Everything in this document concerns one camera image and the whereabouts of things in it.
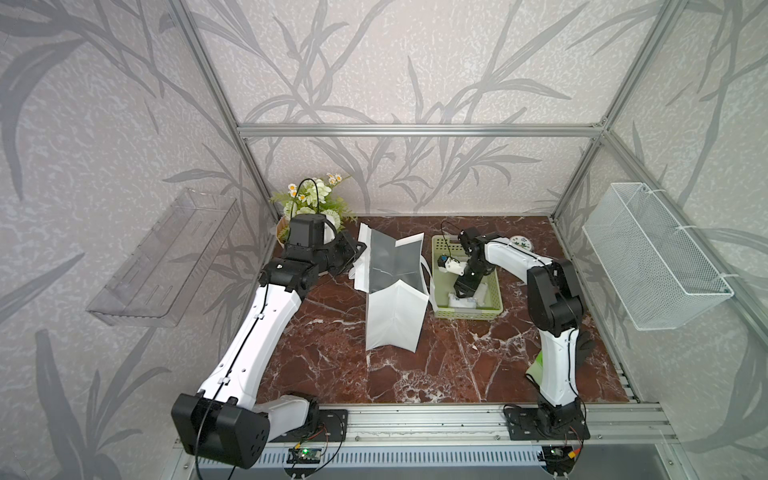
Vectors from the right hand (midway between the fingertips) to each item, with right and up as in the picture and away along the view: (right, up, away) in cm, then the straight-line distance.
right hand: (466, 283), depth 100 cm
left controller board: (-45, -37, -29) cm, 65 cm away
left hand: (-29, +14, -27) cm, 42 cm away
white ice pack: (-3, -5, -8) cm, 10 cm away
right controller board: (+18, -39, -27) cm, 51 cm away
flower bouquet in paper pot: (-45, +27, -19) cm, 56 cm away
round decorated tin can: (+20, +14, +2) cm, 24 cm away
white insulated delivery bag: (-25, +5, -11) cm, 28 cm away
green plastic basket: (-9, +1, -8) cm, 12 cm away
